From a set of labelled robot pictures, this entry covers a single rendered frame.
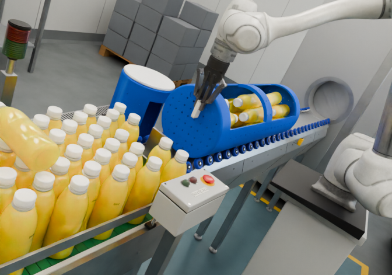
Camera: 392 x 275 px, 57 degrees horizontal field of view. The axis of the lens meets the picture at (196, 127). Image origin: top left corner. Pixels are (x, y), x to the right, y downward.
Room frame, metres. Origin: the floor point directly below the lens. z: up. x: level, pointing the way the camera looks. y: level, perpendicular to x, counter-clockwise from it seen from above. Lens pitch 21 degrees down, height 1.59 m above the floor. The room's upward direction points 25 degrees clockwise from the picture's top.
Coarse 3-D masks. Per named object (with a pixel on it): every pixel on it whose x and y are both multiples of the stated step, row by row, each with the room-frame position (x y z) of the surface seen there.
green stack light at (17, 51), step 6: (6, 42) 0.98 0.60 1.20; (12, 42) 0.98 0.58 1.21; (6, 48) 0.97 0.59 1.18; (12, 48) 0.98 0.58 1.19; (18, 48) 0.99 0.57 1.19; (24, 48) 1.00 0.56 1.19; (6, 54) 0.97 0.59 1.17; (12, 54) 0.98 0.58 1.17; (18, 54) 0.99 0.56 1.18; (24, 54) 1.01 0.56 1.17
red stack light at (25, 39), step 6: (6, 30) 0.98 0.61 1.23; (12, 30) 0.97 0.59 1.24; (18, 30) 0.98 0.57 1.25; (24, 30) 0.99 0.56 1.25; (30, 30) 1.02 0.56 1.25; (6, 36) 0.98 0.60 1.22; (12, 36) 0.98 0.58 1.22; (18, 36) 0.98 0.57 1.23; (24, 36) 0.99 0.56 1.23; (18, 42) 0.98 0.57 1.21; (24, 42) 1.00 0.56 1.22
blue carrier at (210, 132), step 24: (168, 96) 1.36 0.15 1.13; (192, 96) 1.31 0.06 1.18; (264, 96) 1.65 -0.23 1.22; (288, 96) 2.04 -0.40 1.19; (168, 120) 1.34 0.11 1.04; (192, 120) 1.29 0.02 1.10; (216, 120) 1.25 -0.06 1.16; (264, 120) 1.59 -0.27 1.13; (288, 120) 1.86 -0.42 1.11; (192, 144) 1.27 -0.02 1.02; (216, 144) 1.23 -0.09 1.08; (240, 144) 1.48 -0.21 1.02
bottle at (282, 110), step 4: (284, 104) 2.02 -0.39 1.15; (272, 108) 1.88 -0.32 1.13; (276, 108) 1.88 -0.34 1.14; (280, 108) 1.90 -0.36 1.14; (284, 108) 1.95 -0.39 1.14; (288, 108) 2.00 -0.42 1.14; (276, 112) 1.87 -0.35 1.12; (280, 112) 1.88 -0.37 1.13; (284, 112) 1.93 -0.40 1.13; (288, 112) 1.99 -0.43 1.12; (272, 116) 1.88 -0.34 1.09; (276, 116) 1.88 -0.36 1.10; (280, 116) 1.90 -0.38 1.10; (284, 116) 1.99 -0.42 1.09
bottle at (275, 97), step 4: (272, 92) 1.97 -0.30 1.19; (276, 92) 1.99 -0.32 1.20; (268, 96) 1.87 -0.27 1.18; (272, 96) 1.89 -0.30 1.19; (276, 96) 1.93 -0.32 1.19; (280, 96) 1.97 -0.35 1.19; (272, 100) 1.87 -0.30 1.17; (276, 100) 1.92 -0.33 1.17; (280, 100) 1.97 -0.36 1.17; (272, 104) 1.87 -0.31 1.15; (276, 104) 1.95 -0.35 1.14
